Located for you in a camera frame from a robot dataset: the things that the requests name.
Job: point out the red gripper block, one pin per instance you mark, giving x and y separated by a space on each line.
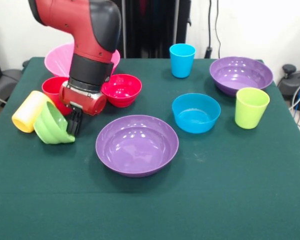
86 102

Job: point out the green ribbed bowl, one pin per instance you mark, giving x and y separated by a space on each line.
50 127

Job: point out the yellow cup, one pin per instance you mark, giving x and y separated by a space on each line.
27 113

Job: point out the large pink bowl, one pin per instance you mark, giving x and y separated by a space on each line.
58 58

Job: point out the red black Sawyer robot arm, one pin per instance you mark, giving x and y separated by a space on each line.
85 32

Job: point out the red cup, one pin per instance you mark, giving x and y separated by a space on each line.
52 90

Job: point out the red bowl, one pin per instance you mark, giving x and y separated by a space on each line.
122 91

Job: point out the purple bowl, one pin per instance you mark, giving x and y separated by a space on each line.
137 147
241 75

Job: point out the black office chair base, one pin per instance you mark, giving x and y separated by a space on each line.
293 82
5 82

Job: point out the dark green table cloth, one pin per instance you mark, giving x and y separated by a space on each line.
150 200

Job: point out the blue bowl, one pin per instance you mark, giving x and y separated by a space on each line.
196 117

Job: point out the blue cup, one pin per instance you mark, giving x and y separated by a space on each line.
182 63

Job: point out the green cup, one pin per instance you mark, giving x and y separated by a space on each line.
250 112

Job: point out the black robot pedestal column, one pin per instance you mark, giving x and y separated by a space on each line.
150 27

